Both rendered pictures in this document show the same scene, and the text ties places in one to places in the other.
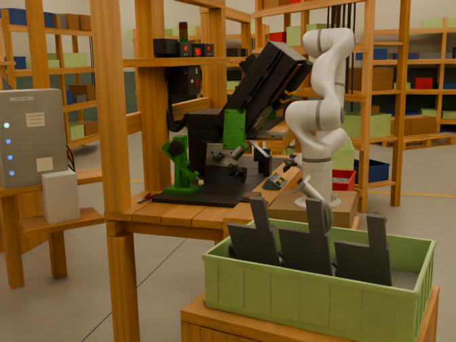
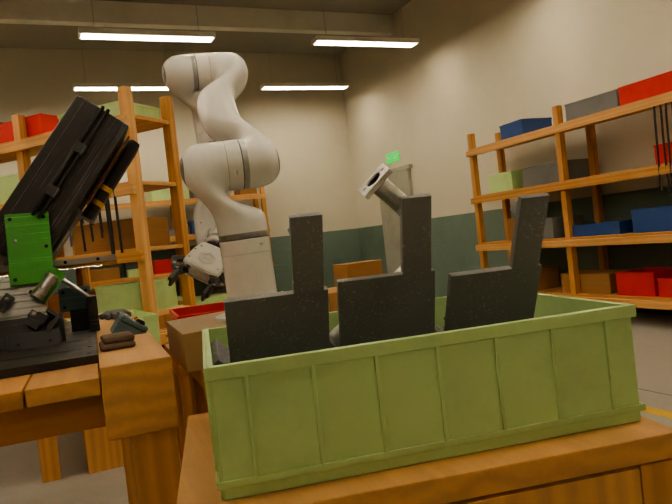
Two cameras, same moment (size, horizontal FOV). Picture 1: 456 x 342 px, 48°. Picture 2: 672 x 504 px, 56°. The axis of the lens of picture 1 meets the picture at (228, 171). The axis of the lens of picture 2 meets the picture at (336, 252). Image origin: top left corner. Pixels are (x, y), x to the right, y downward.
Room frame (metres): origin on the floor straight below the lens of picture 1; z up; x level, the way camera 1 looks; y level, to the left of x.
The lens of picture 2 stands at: (0.75, 0.44, 1.10)
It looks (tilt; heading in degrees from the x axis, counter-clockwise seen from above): 1 degrees down; 320
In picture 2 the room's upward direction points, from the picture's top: 6 degrees counter-clockwise
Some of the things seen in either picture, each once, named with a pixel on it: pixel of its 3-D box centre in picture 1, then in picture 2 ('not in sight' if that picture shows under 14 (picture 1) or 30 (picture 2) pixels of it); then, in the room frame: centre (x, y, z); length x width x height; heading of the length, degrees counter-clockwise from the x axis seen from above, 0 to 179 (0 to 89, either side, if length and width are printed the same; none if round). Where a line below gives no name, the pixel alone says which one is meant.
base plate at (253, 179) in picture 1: (230, 176); (21, 345); (2.80, -0.01, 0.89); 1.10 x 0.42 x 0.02; 162
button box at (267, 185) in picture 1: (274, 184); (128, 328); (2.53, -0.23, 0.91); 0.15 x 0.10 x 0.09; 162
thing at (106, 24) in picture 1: (176, 89); not in sight; (2.90, 0.27, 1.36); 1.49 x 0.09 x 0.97; 162
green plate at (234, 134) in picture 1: (236, 128); (30, 248); (2.71, -0.05, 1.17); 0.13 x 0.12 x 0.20; 162
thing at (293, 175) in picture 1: (279, 191); (122, 351); (2.71, -0.28, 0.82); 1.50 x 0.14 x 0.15; 162
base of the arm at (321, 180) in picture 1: (317, 182); (249, 277); (2.06, -0.36, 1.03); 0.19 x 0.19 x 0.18
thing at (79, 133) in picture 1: (51, 87); not in sight; (8.18, 2.74, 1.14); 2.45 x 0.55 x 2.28; 164
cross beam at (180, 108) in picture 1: (166, 114); not in sight; (2.92, 0.34, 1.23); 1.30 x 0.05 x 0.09; 162
